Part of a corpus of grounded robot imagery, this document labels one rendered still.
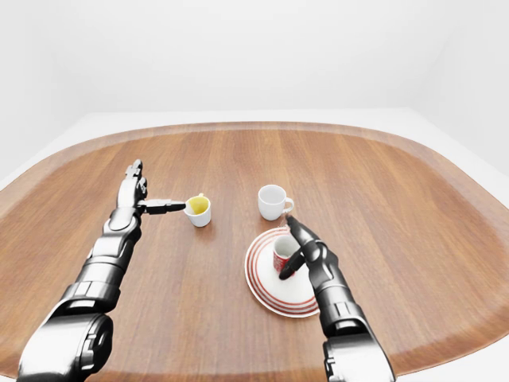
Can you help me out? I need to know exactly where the white plate with red rings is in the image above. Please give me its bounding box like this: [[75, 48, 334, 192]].
[[244, 228, 321, 318]]

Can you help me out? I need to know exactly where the white mug with yellow inside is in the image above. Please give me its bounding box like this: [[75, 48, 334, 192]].
[[183, 193, 212, 228]]

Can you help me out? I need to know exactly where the red mug with white print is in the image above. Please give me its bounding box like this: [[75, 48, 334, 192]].
[[272, 236, 300, 279]]

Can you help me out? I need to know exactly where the silver robot right hand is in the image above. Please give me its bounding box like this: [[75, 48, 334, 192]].
[[278, 216, 346, 286]]

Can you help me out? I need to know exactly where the silver robot left hand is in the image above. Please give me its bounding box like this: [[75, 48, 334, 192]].
[[115, 158, 187, 216]]

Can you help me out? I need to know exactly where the plain white mug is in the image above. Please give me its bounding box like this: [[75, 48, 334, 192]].
[[258, 184, 295, 221]]

